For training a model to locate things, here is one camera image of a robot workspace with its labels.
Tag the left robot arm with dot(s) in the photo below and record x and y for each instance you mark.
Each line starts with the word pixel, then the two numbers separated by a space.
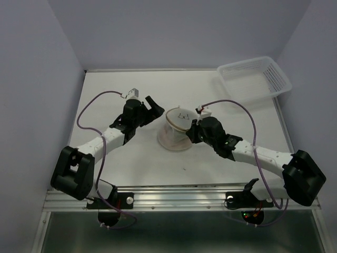
pixel 74 171

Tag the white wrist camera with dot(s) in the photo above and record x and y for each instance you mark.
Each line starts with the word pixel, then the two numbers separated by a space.
pixel 203 112
pixel 132 94

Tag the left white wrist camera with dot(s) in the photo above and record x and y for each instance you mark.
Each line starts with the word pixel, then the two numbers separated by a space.
pixel 132 94

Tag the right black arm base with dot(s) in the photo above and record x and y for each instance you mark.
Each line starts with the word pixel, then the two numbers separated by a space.
pixel 245 198

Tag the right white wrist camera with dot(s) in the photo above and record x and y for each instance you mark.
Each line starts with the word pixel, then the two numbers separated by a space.
pixel 203 112

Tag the aluminium mounting rail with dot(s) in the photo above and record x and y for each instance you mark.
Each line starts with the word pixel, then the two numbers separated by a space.
pixel 151 199

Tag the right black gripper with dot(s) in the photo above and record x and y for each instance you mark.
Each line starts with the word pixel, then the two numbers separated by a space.
pixel 195 124

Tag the white plastic basket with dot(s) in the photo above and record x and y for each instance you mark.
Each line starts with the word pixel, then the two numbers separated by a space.
pixel 253 79

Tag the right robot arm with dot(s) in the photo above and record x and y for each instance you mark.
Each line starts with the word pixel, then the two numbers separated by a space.
pixel 298 177

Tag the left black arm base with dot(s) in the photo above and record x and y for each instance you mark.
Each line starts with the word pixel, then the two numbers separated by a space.
pixel 119 200

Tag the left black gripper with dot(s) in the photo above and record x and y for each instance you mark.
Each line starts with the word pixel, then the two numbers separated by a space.
pixel 156 111

